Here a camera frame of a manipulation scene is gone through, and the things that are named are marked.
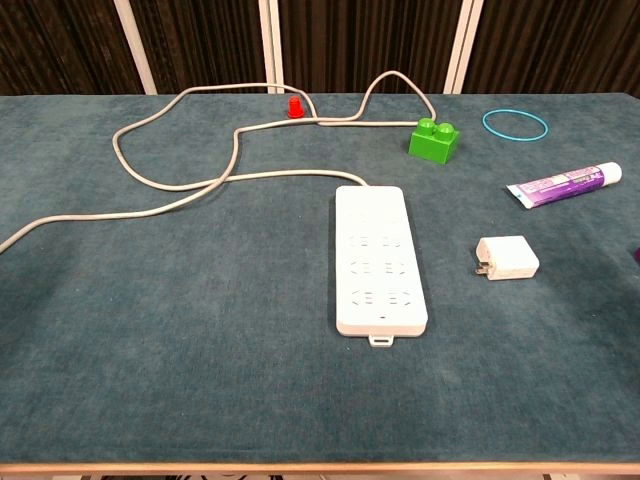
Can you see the purple building block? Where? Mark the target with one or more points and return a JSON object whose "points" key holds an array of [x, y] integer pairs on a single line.
{"points": [[637, 254]]}

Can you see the white power strip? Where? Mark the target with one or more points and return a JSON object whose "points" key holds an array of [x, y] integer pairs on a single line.
{"points": [[380, 280]]}

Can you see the dark ribbed partition panel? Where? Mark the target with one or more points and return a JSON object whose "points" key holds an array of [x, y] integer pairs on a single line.
{"points": [[365, 35], [55, 45], [560, 45], [200, 40]]}

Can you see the teal table mat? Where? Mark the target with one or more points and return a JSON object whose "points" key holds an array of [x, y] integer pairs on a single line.
{"points": [[200, 325]]}

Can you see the white partition post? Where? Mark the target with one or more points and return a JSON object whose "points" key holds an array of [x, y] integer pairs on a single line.
{"points": [[270, 45], [462, 45], [135, 45]]}

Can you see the green building block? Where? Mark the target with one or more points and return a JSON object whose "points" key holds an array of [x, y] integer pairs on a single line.
{"points": [[432, 145]]}

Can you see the small red cap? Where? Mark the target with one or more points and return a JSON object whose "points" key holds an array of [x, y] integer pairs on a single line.
{"points": [[295, 107]]}

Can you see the white plug adapter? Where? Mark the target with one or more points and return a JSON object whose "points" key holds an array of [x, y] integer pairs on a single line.
{"points": [[510, 260]]}

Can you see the purple white toothpaste tube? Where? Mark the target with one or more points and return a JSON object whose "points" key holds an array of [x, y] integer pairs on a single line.
{"points": [[555, 186]]}

